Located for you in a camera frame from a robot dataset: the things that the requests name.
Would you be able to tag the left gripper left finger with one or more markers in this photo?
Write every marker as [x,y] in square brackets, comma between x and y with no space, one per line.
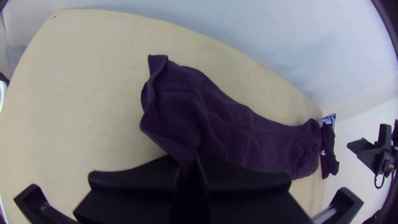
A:
[130,196]

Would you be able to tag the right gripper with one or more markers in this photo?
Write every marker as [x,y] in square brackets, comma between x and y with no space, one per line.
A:
[390,152]

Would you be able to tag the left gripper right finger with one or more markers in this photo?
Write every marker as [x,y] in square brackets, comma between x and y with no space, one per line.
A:
[248,199]

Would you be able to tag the black t-shirt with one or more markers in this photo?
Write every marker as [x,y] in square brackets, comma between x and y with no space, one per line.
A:
[202,112]

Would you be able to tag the pile of folded clothes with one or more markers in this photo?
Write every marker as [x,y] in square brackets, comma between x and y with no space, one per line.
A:
[329,161]

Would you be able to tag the white laundry basket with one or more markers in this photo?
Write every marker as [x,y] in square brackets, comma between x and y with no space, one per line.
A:
[2,96]

